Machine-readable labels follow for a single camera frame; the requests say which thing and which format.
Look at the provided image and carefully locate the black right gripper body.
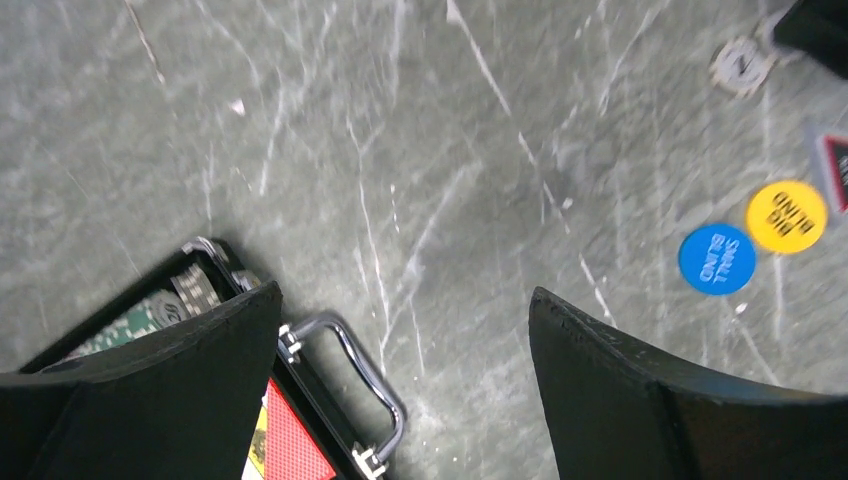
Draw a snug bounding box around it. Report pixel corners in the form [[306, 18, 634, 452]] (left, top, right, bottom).
[[773, 0, 847, 80]]

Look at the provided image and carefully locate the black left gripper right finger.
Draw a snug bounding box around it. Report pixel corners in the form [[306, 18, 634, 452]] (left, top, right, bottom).
[[528, 287, 847, 479]]

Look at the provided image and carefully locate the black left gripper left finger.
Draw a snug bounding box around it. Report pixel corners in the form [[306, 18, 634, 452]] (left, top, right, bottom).
[[1, 281, 283, 479]]

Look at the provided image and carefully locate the grey white poker chip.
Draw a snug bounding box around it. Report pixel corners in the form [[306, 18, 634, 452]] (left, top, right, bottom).
[[708, 37, 776, 98]]

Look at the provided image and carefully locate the red playing card deck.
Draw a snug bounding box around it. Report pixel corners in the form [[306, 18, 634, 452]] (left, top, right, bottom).
[[241, 380, 336, 480]]

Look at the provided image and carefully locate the black aluminium poker case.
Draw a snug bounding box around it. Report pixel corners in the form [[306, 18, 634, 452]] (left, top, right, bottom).
[[22, 237, 407, 479]]

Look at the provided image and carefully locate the green purple chip row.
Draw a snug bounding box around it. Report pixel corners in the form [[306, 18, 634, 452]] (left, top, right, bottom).
[[64, 265, 222, 360]]

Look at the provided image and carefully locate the red triangular all-in marker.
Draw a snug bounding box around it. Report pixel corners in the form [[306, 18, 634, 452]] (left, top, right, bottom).
[[804, 120, 847, 219]]

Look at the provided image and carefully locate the blue small blind button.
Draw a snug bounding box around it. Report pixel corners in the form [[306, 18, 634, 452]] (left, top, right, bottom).
[[677, 223, 758, 296]]

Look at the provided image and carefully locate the yellow big blind button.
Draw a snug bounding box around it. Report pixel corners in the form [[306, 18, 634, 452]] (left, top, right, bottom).
[[745, 180, 829, 254]]

